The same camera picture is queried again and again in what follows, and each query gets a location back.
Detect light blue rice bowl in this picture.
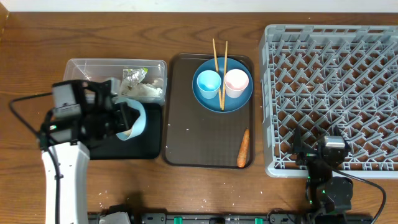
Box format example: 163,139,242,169
115,97,147,141

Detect green snack wrapper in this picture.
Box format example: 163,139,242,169
120,68,148,95

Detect white tissue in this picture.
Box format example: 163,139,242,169
126,83,162,97

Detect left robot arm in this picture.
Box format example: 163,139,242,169
39,78,146,223

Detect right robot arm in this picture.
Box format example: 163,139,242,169
289,127,353,223

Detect grey dishwasher rack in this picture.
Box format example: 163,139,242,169
259,24,397,179

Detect orange carrot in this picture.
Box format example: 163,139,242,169
236,129,250,168

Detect clear plastic bin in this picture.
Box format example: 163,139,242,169
63,58,167,105

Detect black plastic tray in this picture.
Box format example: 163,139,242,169
83,103,162,160

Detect dark blue plate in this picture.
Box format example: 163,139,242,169
192,58,253,113

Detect pink cup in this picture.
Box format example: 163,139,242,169
224,69,249,98

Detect right wooden chopstick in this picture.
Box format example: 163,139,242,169
221,41,228,111

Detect wooden chopstick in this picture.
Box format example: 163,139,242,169
221,41,228,111
212,39,222,109

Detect brown serving tray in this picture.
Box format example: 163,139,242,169
162,54,254,169

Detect light blue cup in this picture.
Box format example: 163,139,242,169
197,70,221,100

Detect left wooden chopstick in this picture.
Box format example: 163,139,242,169
212,39,222,109

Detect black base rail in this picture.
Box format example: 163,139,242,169
88,212,373,224

